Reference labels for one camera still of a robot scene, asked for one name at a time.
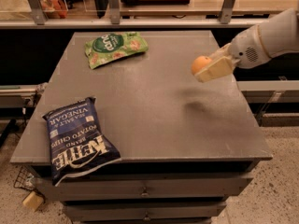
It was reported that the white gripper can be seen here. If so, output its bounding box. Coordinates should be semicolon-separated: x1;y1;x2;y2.
194;25;270;82

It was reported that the orange fruit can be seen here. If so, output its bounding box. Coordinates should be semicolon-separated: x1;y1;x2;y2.
191;56;211;75

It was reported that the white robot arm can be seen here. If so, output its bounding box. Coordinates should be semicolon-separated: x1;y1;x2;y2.
191;8;299;82

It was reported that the green rice chip bag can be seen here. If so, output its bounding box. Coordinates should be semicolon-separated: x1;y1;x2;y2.
84;32;149;69

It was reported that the blue Kettle potato chip bag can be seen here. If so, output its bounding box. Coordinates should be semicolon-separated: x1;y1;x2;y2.
43;97;121;187

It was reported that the orange patterned bag on shelf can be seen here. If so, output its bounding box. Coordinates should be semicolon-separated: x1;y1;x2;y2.
39;0;67;19

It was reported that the grey drawer cabinet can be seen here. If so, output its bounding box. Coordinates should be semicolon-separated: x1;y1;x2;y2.
11;31;271;224

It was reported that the upper grey drawer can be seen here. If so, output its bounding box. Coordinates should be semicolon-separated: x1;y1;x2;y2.
33;173;253;202

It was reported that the grey drawer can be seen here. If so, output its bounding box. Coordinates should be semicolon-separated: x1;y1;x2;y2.
64;202;226;221
33;173;253;202

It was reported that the lower grey drawer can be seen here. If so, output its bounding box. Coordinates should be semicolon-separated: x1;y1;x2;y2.
64;202;226;221

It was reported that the small cream block on floor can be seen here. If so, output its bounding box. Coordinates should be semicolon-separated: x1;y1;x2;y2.
22;191;44;212

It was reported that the metal shelf rail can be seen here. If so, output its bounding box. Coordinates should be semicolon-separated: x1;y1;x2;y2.
0;0;282;30

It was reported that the black wire basket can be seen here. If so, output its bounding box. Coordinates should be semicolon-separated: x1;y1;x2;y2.
13;167;35;191

